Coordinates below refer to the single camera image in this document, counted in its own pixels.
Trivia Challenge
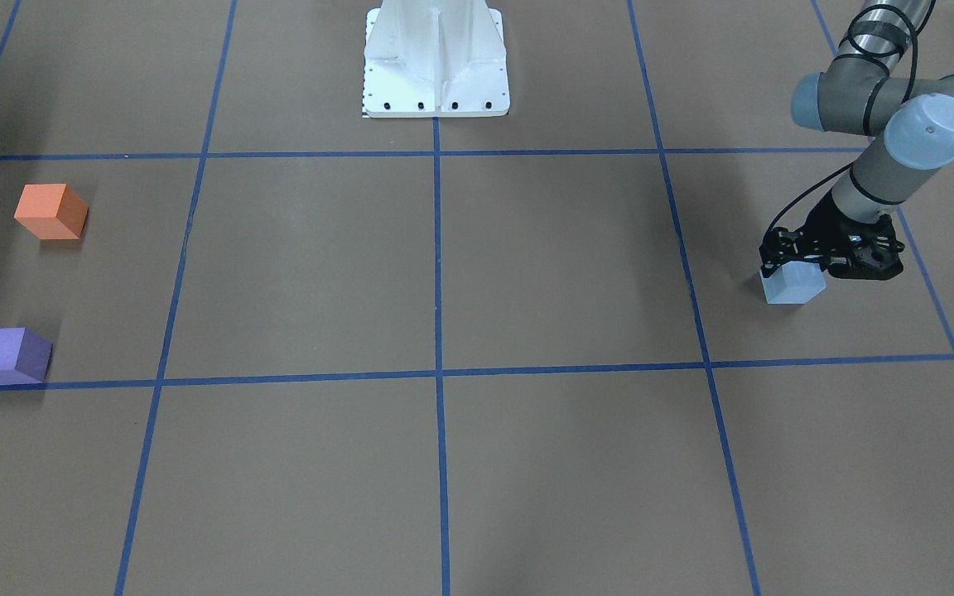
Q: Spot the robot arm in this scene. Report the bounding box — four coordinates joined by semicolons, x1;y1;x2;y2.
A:
759;1;954;281

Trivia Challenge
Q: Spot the purple foam block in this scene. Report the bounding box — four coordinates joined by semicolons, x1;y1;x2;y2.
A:
0;327;52;386

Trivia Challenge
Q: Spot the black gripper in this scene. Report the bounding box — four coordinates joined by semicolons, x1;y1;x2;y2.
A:
805;199;904;281

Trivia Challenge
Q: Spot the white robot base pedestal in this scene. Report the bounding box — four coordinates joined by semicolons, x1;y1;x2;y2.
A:
361;1;511;118

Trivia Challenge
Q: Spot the light blue foam block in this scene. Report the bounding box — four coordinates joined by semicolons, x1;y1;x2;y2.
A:
761;262;826;305

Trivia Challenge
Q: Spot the orange foam block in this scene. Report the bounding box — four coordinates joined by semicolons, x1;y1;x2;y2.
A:
13;184;89;241

